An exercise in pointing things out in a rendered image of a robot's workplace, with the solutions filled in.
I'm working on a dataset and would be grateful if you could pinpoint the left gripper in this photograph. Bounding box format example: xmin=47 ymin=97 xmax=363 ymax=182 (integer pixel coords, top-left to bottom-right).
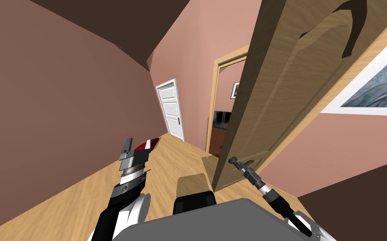
xmin=118 ymin=137 xmax=153 ymax=172

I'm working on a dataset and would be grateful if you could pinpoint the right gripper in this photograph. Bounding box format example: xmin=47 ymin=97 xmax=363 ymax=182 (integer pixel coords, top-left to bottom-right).
xmin=228 ymin=156 xmax=266 ymax=189

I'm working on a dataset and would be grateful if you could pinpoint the red and white rounded object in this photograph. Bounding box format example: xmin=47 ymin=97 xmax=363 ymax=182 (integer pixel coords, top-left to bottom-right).
xmin=132 ymin=137 xmax=161 ymax=153

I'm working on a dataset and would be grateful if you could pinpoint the dark brown cabinet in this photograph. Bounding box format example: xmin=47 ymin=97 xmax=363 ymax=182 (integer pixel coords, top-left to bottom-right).
xmin=209 ymin=110 xmax=232 ymax=158

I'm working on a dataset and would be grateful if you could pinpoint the white panel door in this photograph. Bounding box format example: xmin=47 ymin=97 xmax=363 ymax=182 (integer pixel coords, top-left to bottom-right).
xmin=155 ymin=78 xmax=185 ymax=141

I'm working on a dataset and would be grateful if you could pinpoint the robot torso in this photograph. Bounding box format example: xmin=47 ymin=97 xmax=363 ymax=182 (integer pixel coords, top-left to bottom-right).
xmin=112 ymin=190 xmax=316 ymax=241

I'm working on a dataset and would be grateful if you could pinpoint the brown wooden door leaf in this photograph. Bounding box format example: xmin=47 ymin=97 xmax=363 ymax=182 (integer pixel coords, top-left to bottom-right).
xmin=211 ymin=0 xmax=387 ymax=193

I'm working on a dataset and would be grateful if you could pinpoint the large white-framed blue picture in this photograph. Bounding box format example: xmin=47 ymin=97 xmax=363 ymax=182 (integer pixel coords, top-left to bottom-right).
xmin=320 ymin=26 xmax=387 ymax=117

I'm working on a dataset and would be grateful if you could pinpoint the small framed wall picture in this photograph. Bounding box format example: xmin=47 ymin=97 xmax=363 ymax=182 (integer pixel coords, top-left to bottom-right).
xmin=230 ymin=82 xmax=241 ymax=100

